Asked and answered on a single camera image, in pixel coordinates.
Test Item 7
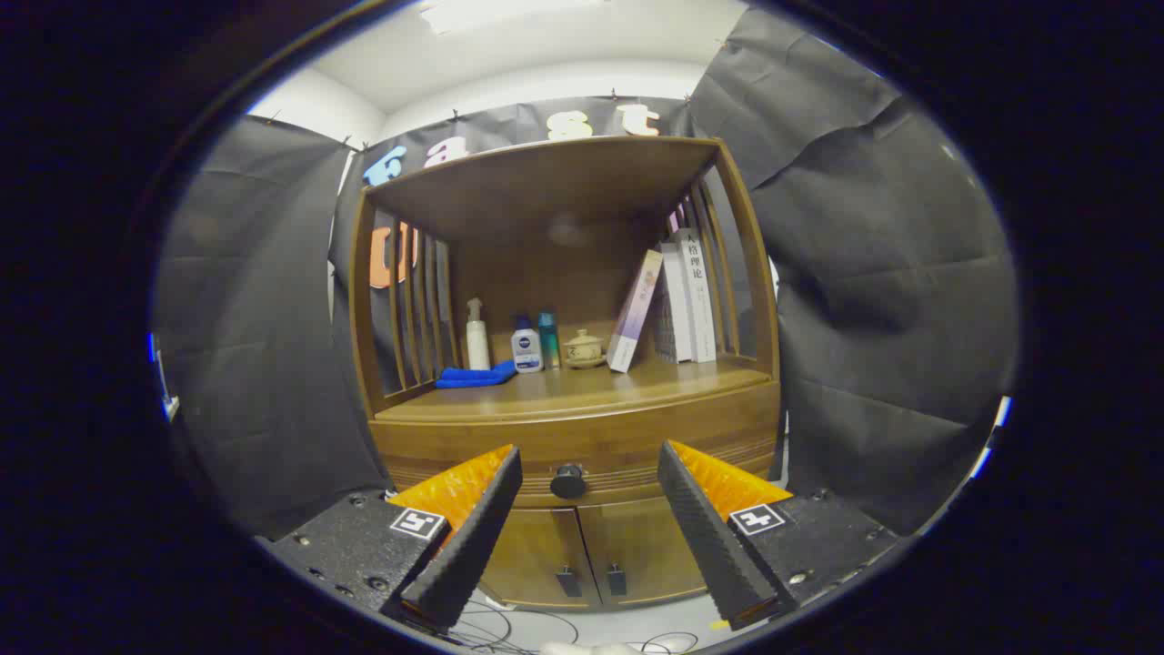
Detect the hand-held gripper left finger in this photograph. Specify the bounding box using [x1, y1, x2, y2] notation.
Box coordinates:
[259, 444, 525, 635]

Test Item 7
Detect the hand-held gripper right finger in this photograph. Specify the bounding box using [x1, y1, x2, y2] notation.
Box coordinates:
[657, 440, 903, 632]

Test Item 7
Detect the wooden countertop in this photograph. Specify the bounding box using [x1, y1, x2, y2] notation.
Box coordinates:
[373, 353, 776, 425]

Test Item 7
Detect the brown wooden cabinet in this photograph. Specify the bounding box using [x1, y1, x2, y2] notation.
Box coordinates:
[348, 136, 783, 610]

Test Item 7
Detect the blue folded cloth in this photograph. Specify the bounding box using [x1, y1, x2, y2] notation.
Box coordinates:
[435, 360, 517, 390]

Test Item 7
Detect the white pump bottle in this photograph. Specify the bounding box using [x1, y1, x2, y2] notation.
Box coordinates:
[466, 297, 492, 371]

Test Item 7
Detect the white bottle with blue cap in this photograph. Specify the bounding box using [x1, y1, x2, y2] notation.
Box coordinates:
[510, 315, 545, 374]

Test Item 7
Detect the beige lidded teacup with saucer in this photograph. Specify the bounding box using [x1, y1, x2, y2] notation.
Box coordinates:
[561, 329, 608, 369]

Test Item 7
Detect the grey patterned book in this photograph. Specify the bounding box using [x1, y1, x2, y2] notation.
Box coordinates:
[653, 244, 694, 365]

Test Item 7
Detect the purple cover book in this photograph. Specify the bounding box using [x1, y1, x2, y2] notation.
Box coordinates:
[606, 248, 665, 374]

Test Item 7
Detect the thick white book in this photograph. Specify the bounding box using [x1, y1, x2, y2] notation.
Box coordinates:
[673, 227, 719, 364]

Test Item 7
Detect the thin black cable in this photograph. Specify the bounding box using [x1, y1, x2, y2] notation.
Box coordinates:
[446, 596, 583, 654]
[637, 630, 701, 655]

